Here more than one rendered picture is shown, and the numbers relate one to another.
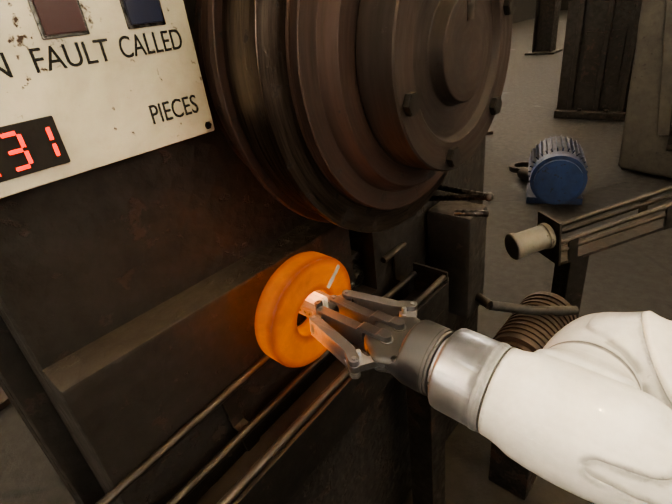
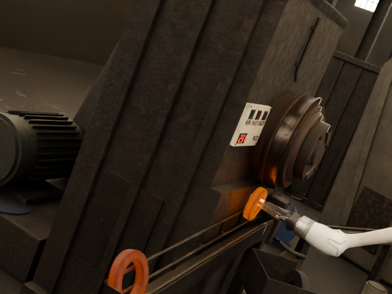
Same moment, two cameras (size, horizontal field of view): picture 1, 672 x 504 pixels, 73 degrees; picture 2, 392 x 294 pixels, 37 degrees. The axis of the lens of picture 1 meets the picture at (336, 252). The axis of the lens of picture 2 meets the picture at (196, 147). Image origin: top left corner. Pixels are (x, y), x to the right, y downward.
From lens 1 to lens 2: 2.13 m
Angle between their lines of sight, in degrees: 27
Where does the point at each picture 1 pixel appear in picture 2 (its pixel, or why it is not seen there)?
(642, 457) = (338, 239)
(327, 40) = (298, 142)
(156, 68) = (258, 128)
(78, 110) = (249, 133)
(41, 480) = not seen: outside the picture
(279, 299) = (259, 195)
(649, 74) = (344, 184)
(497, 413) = (312, 230)
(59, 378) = (217, 190)
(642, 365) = not seen: hidden behind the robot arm
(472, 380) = (308, 223)
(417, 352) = (295, 217)
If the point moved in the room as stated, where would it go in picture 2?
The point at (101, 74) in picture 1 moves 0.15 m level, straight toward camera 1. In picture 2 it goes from (254, 127) to (279, 141)
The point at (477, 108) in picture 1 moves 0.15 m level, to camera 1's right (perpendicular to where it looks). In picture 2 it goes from (311, 168) to (337, 177)
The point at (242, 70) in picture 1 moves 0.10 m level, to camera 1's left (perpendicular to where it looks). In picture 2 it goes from (280, 139) to (260, 132)
